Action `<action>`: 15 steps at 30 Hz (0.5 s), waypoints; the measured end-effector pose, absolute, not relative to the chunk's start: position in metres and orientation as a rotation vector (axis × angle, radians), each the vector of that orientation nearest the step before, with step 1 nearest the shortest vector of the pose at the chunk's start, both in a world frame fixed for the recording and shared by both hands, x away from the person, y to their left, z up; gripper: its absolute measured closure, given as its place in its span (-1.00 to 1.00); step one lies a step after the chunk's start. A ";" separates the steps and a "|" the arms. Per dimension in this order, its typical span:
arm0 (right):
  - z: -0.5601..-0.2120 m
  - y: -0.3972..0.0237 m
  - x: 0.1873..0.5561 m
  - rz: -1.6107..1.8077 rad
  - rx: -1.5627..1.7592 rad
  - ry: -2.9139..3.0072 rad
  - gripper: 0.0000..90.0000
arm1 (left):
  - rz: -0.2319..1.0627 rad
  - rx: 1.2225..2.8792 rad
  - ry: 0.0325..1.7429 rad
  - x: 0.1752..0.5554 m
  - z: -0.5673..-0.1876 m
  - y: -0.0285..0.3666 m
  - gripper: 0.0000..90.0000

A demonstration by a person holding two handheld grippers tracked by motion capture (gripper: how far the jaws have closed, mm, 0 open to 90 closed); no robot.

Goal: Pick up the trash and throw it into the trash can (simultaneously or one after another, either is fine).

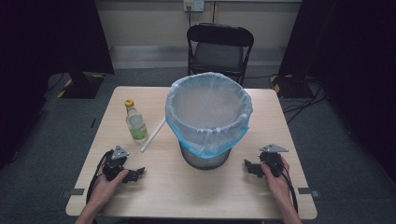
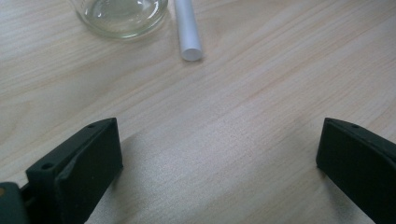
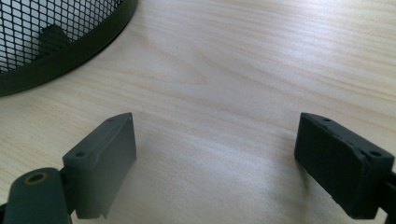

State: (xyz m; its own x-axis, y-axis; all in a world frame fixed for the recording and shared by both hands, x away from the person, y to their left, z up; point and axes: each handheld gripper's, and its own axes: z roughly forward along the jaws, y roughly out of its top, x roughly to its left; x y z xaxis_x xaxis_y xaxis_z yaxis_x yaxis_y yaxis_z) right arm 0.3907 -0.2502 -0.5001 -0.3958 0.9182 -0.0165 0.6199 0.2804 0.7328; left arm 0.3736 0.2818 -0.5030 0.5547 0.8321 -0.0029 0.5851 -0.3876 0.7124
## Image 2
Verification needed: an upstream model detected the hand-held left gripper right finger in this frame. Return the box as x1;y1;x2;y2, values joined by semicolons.
316;117;396;224

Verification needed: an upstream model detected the clear glass jar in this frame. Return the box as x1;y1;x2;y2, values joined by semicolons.
68;0;169;40

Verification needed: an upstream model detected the white plastic tube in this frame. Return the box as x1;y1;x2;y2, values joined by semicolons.
173;0;204;63

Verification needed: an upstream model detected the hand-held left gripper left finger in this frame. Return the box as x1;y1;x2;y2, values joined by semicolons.
25;117;124;224

